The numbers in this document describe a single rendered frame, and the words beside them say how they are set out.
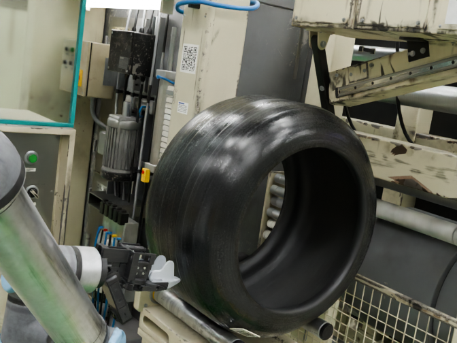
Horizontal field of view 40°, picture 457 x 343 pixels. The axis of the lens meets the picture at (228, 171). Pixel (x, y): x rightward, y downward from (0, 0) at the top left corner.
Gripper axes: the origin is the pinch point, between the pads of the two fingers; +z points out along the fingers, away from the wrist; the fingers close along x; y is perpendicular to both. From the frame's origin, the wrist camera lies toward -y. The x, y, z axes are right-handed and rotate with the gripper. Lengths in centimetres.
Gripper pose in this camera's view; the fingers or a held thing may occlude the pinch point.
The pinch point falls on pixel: (173, 282)
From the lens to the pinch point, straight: 140.3
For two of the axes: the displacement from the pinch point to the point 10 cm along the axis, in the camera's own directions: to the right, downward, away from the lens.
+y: 2.4, -9.7, -0.9
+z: 7.7, 1.3, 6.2
